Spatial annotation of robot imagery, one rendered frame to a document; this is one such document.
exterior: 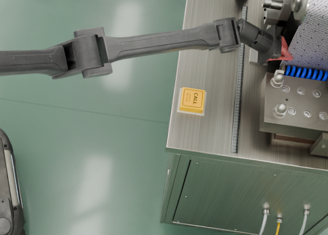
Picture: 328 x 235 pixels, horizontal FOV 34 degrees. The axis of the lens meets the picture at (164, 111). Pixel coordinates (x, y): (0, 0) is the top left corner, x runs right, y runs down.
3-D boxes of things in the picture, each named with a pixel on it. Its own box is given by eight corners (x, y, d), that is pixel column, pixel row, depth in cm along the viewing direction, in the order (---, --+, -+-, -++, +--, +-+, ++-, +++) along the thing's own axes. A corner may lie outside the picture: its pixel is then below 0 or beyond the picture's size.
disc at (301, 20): (295, -10, 147) (312, -44, 134) (297, -10, 147) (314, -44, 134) (293, 36, 142) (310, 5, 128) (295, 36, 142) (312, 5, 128)
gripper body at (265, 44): (262, 66, 148) (241, 55, 145) (263, 36, 153) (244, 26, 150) (278, 57, 143) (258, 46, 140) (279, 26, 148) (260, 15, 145)
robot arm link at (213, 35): (87, 75, 119) (77, 28, 119) (79, 79, 124) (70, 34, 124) (242, 50, 138) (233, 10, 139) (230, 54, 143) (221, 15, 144)
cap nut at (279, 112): (272, 106, 148) (276, 98, 144) (285, 107, 148) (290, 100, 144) (272, 117, 146) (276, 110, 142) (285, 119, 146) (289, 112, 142)
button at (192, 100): (181, 90, 163) (182, 86, 161) (204, 94, 163) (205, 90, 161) (179, 110, 160) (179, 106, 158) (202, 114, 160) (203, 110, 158)
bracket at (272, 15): (248, 50, 172) (271, -13, 144) (267, 53, 172) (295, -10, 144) (247, 63, 169) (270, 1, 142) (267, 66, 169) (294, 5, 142)
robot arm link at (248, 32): (239, 33, 139) (243, 14, 140) (223, 39, 145) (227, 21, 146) (258, 44, 142) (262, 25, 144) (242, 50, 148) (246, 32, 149)
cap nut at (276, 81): (270, 76, 152) (274, 68, 148) (282, 78, 152) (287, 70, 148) (269, 87, 150) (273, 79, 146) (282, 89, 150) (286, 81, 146)
